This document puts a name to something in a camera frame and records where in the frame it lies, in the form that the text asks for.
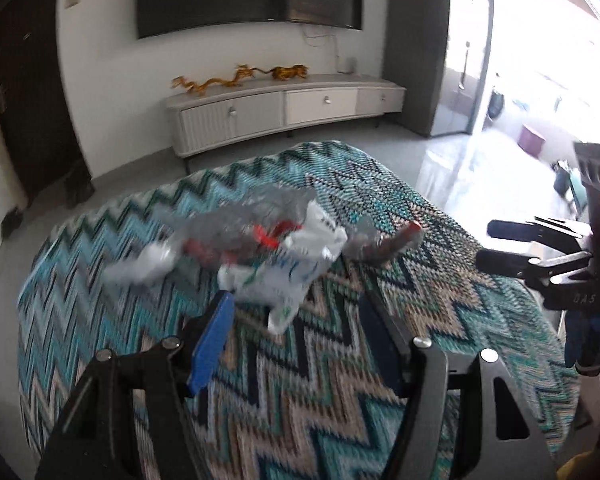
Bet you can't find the white tv cabinet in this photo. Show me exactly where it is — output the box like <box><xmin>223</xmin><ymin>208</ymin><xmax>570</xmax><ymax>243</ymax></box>
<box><xmin>164</xmin><ymin>74</ymin><xmax>406</xmax><ymax>159</ymax></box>

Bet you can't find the purple stool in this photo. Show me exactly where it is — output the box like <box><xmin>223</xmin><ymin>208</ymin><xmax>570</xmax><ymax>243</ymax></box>
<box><xmin>517</xmin><ymin>125</ymin><xmax>545</xmax><ymax>158</ymax></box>

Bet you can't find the clear crushed plastic bottle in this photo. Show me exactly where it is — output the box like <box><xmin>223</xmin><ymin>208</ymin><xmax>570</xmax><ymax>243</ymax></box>
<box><xmin>168</xmin><ymin>184</ymin><xmax>317</xmax><ymax>270</ymax></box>

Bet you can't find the brown snack wrapper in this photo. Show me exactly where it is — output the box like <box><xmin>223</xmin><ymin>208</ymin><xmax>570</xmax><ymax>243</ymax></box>
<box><xmin>342</xmin><ymin>218</ymin><xmax>425</xmax><ymax>266</ymax></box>

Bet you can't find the white tissue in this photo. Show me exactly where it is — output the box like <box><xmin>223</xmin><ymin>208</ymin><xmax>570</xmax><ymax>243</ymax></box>
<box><xmin>102</xmin><ymin>242</ymin><xmax>181</xmax><ymax>285</ymax></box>

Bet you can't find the dark brown door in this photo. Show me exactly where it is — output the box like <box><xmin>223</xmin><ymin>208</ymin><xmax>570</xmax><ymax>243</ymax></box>
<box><xmin>0</xmin><ymin>0</ymin><xmax>94</xmax><ymax>209</ymax></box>

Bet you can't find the dark tall cabinet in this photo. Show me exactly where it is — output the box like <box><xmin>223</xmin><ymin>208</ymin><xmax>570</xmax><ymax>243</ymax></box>
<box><xmin>381</xmin><ymin>0</ymin><xmax>492</xmax><ymax>138</ymax></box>

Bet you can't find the washing machine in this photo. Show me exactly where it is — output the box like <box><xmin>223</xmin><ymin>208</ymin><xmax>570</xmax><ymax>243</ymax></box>
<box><xmin>486</xmin><ymin>90</ymin><xmax>505</xmax><ymax>122</ymax></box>

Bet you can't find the zigzag knitted table cloth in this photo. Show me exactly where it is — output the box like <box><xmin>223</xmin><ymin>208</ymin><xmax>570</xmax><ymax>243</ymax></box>
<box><xmin>17</xmin><ymin>141</ymin><xmax>580</xmax><ymax>479</ymax></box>

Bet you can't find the golden tiger figurine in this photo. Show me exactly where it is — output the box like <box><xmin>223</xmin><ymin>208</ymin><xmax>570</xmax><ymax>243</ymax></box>
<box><xmin>268</xmin><ymin>64</ymin><xmax>309</xmax><ymax>81</ymax></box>

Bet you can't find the blue white gloved right hand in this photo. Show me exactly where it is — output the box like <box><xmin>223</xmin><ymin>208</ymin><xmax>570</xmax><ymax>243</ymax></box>
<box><xmin>565</xmin><ymin>311</ymin><xmax>600</xmax><ymax>377</ymax></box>

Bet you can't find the golden dragon figurine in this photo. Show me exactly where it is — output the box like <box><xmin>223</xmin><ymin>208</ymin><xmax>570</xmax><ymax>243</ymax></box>
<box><xmin>171</xmin><ymin>64</ymin><xmax>260</xmax><ymax>96</ymax></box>

